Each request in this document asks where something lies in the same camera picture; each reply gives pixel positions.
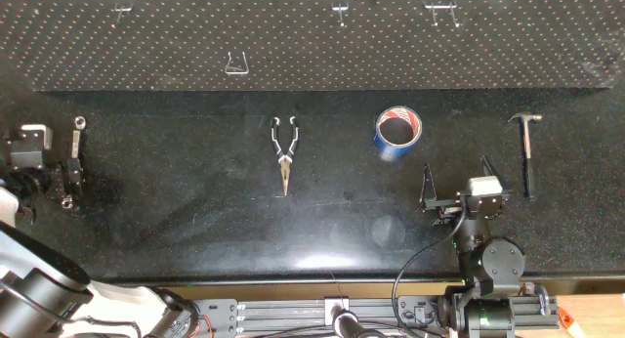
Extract double metal hook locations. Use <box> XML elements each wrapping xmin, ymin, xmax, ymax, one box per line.
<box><xmin>423</xmin><ymin>1</ymin><xmax>462</xmax><ymax>29</ymax></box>

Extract black and white pliers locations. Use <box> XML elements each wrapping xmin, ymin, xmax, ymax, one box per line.
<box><xmin>270</xmin><ymin>115</ymin><xmax>301</xmax><ymax>198</ymax></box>

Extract black pegboard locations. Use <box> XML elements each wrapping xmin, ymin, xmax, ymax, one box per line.
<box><xmin>0</xmin><ymin>0</ymin><xmax>625</xmax><ymax>92</ymax></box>

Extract mounting rail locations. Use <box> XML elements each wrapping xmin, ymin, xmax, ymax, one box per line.
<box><xmin>187</xmin><ymin>280</ymin><xmax>561</xmax><ymax>338</ymax></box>

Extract wrench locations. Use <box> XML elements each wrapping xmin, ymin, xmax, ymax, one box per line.
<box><xmin>62</xmin><ymin>114</ymin><xmax>88</xmax><ymax>211</ymax></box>

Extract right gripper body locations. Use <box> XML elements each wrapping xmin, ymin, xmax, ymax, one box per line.
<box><xmin>422</xmin><ymin>190</ymin><xmax>512</xmax><ymax>227</ymax></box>

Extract hammer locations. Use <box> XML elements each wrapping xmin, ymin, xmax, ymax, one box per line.
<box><xmin>507</xmin><ymin>111</ymin><xmax>544</xmax><ymax>202</ymax></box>

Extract roll of blue tape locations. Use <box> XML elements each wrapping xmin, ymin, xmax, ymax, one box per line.
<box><xmin>373</xmin><ymin>105</ymin><xmax>424</xmax><ymax>161</ymax></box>

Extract black cable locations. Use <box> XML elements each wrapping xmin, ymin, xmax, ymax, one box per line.
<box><xmin>0</xmin><ymin>278</ymin><xmax>144</xmax><ymax>338</ymax></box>
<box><xmin>391</xmin><ymin>206</ymin><xmax>468</xmax><ymax>335</ymax></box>

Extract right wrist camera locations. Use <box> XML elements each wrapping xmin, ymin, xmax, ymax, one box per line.
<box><xmin>466</xmin><ymin>176</ymin><xmax>505</xmax><ymax>199</ymax></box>

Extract metal loop hook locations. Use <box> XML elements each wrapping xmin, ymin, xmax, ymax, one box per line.
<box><xmin>224</xmin><ymin>51</ymin><xmax>250</xmax><ymax>76</ymax></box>

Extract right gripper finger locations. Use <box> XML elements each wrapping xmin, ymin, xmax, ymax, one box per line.
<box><xmin>480</xmin><ymin>154</ymin><xmax>510</xmax><ymax>192</ymax></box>
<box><xmin>417</xmin><ymin>162</ymin><xmax>438</xmax><ymax>213</ymax></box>

